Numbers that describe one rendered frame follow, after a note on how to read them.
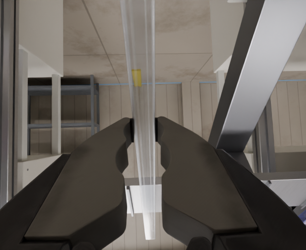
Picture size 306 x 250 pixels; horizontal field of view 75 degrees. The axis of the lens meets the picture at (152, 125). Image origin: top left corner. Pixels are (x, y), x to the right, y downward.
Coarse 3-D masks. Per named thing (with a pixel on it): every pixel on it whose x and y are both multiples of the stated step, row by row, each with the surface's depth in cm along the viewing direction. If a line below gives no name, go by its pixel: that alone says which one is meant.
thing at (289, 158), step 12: (216, 72) 100; (252, 144) 68; (252, 156) 67; (276, 156) 67; (288, 156) 67; (300, 156) 68; (252, 168) 67; (276, 168) 67; (288, 168) 67; (300, 168) 67
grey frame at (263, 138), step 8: (264, 112) 56; (264, 120) 56; (256, 128) 56; (264, 128) 55; (272, 128) 55; (256, 136) 56; (264, 136) 55; (272, 136) 55; (256, 144) 57; (264, 144) 54; (272, 144) 54; (256, 152) 57; (264, 152) 54; (272, 152) 54; (256, 160) 56; (264, 160) 54; (272, 160) 54; (256, 168) 56; (264, 168) 54; (272, 168) 54
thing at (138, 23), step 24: (120, 0) 8; (144, 0) 8; (144, 24) 8; (144, 48) 9; (144, 72) 10; (144, 96) 11; (144, 120) 12; (144, 144) 14; (144, 168) 16; (144, 192) 18; (144, 216) 22
